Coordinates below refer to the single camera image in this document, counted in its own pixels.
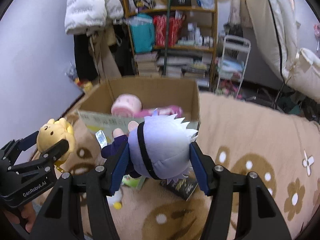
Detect yellow bear plush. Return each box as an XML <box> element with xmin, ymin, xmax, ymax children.
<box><xmin>36</xmin><ymin>118</ymin><xmax>76</xmax><ymax>163</ymax></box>

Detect white fluffy chick plush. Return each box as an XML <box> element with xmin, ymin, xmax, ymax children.
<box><xmin>106</xmin><ymin>189</ymin><xmax>123</xmax><ymax>210</ymax></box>

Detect black Face tissue pack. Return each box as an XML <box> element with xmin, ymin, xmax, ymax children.
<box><xmin>160</xmin><ymin>174</ymin><xmax>198</xmax><ymax>201</ymax></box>

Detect green tissue pack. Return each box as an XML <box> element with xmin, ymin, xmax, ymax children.
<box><xmin>121</xmin><ymin>175</ymin><xmax>146</xmax><ymax>190</ymax></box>

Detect pink swirl roll plush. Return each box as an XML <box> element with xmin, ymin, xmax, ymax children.
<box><xmin>111</xmin><ymin>94</ymin><xmax>142</xmax><ymax>118</ymax></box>

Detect white-haired purple doll plush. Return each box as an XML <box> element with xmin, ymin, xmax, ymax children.
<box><xmin>101</xmin><ymin>110</ymin><xmax>198</xmax><ymax>183</ymax></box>

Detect magenta pink plush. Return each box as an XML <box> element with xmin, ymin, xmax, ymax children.
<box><xmin>133</xmin><ymin>105</ymin><xmax>183</xmax><ymax>118</ymax></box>

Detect person's left hand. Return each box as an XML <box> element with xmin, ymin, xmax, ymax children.
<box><xmin>2</xmin><ymin>202</ymin><xmax>36</xmax><ymax>233</ymax></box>

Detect printed cardboard box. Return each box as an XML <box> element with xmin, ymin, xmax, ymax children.
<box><xmin>78</xmin><ymin>76</ymin><xmax>200</xmax><ymax>143</ymax></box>

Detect beige floral plush blanket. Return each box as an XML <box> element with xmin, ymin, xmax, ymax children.
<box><xmin>30</xmin><ymin>89</ymin><xmax>320</xmax><ymax>240</ymax></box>

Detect snack bags on floor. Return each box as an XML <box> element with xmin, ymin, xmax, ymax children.
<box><xmin>65</xmin><ymin>63</ymin><xmax>93</xmax><ymax>93</ymax></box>

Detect beige coat hanging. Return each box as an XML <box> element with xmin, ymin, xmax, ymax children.
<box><xmin>89</xmin><ymin>26</ymin><xmax>121</xmax><ymax>80</ymax></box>

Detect stack of books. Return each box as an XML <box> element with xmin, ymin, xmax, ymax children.
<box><xmin>135</xmin><ymin>51</ymin><xmax>162</xmax><ymax>77</ymax></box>

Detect white puffer jacket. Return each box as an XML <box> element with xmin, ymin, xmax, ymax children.
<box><xmin>65</xmin><ymin>0</ymin><xmax>124</xmax><ymax>36</ymax></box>

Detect white rolling cart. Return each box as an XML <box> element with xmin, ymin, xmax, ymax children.
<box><xmin>215</xmin><ymin>35</ymin><xmax>251</xmax><ymax>99</ymax></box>

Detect teal bag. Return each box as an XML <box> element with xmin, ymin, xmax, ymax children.
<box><xmin>127</xmin><ymin>14</ymin><xmax>155</xmax><ymax>54</ymax></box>

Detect wooden bookshelf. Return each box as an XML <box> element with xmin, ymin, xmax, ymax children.
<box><xmin>123</xmin><ymin>0</ymin><xmax>217</xmax><ymax>87</ymax></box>

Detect red patterned gift bag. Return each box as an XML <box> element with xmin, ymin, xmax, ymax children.
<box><xmin>152</xmin><ymin>14</ymin><xmax>186</xmax><ymax>48</ymax></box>

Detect green pole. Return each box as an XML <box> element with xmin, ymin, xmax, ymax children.
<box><xmin>163</xmin><ymin>0</ymin><xmax>171</xmax><ymax>76</ymax></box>

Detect white duvet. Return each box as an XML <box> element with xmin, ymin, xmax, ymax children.
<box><xmin>231</xmin><ymin>0</ymin><xmax>319</xmax><ymax>102</ymax></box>

